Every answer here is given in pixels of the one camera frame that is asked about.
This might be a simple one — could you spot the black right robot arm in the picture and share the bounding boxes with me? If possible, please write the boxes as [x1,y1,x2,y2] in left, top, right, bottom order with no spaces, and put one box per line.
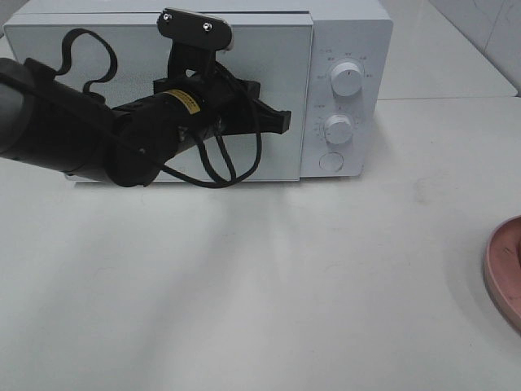
[1,58,291,189]

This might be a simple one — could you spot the white microwave door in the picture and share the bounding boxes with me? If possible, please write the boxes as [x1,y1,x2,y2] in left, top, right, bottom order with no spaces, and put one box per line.
[4,12,312,182]

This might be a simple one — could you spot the white microwave oven body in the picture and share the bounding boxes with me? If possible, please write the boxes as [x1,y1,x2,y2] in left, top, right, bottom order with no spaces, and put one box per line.
[13,2,393,180]

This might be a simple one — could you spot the pink round plate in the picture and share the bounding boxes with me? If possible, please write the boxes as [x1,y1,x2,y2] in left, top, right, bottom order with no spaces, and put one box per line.
[483,216,520,333]

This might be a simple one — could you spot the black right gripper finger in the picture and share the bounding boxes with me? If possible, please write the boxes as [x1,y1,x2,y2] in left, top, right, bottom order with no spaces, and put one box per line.
[231,76,261,100]
[248,99,291,134]

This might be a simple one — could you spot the round white door button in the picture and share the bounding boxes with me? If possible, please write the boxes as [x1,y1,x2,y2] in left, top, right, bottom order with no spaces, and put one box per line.
[319,152,344,172]

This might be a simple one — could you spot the white timer knob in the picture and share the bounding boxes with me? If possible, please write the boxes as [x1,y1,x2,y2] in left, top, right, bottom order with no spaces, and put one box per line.
[324,115,352,145]

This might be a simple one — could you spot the upper white power knob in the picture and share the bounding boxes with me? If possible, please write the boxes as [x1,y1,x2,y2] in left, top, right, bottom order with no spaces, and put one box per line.
[330,59,364,97]

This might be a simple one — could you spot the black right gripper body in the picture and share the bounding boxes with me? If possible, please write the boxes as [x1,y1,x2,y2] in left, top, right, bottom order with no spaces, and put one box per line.
[152,72,260,143]

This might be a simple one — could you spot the black camera cable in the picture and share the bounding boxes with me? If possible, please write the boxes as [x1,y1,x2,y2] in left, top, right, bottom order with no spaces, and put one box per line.
[55,29,264,189]

